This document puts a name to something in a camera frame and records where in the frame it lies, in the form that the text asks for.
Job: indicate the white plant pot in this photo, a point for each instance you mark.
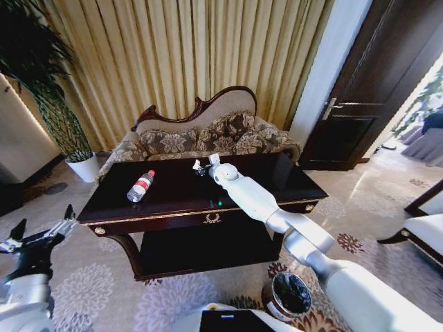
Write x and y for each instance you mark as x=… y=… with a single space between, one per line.
x=84 y=167

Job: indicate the grey drape beyond doorway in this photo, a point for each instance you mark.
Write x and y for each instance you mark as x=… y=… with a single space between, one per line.
x=424 y=143

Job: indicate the white dark-framed armchair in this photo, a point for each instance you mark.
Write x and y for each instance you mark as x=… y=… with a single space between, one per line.
x=424 y=231

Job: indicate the dark wood coffee table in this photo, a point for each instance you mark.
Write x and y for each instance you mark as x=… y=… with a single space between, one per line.
x=173 y=193

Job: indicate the wide brown floral cushion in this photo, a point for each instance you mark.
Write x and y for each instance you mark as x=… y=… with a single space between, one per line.
x=169 y=141

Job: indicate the carved wood floral sofa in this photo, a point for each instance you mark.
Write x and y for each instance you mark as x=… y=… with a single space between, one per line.
x=221 y=103

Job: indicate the brown bin with black liner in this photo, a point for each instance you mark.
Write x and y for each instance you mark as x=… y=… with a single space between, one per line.
x=289 y=294

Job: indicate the grey floral rug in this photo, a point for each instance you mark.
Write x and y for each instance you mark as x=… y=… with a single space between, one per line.
x=104 y=297

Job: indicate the dark wood door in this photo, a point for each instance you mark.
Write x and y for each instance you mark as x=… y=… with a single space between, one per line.
x=360 y=90

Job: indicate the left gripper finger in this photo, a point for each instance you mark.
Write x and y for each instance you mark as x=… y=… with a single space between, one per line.
x=65 y=225
x=17 y=232

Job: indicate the clear red-label plastic bottle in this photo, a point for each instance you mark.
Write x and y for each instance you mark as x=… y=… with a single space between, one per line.
x=140 y=186

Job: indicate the golden pleated curtain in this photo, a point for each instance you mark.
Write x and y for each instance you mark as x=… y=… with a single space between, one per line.
x=180 y=55

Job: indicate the dark brown floral cushion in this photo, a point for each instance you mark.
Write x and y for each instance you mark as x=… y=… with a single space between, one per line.
x=228 y=129

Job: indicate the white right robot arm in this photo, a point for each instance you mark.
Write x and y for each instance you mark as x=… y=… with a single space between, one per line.
x=311 y=249

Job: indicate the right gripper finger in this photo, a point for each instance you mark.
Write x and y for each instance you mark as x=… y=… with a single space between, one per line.
x=196 y=164

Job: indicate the tall green potted plant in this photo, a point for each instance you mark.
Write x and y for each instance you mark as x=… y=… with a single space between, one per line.
x=41 y=76

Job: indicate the pale brown floral cushion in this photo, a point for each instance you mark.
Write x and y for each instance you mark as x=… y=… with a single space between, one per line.
x=266 y=138

